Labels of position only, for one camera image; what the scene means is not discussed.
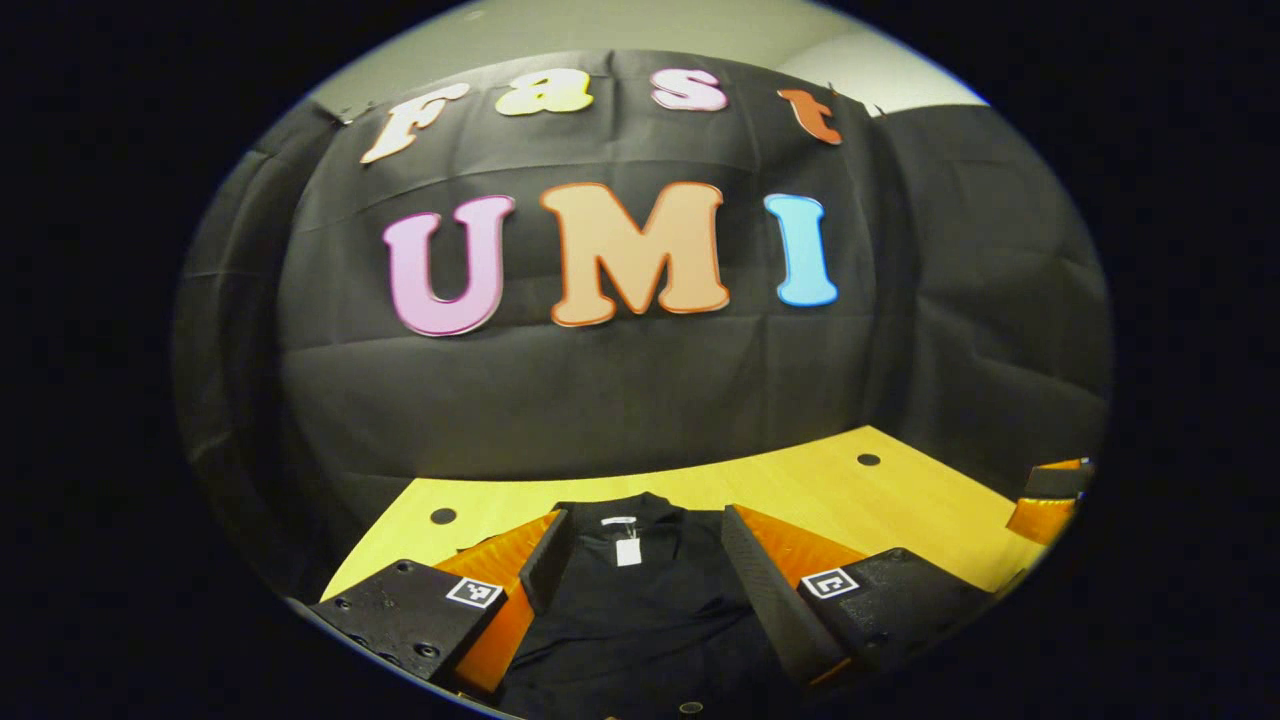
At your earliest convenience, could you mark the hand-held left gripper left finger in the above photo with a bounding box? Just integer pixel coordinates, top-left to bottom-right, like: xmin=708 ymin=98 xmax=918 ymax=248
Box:
xmin=308 ymin=507 xmax=578 ymax=699

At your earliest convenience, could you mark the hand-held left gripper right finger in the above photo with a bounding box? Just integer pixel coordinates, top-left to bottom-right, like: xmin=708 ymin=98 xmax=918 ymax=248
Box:
xmin=720 ymin=504 xmax=993 ymax=691

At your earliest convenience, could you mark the black button shirt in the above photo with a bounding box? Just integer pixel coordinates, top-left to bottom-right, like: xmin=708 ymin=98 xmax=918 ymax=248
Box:
xmin=495 ymin=492 xmax=801 ymax=720

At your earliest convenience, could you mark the black backdrop cloth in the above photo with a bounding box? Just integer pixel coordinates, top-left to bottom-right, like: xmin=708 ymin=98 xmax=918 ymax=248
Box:
xmin=172 ymin=50 xmax=1113 ymax=601

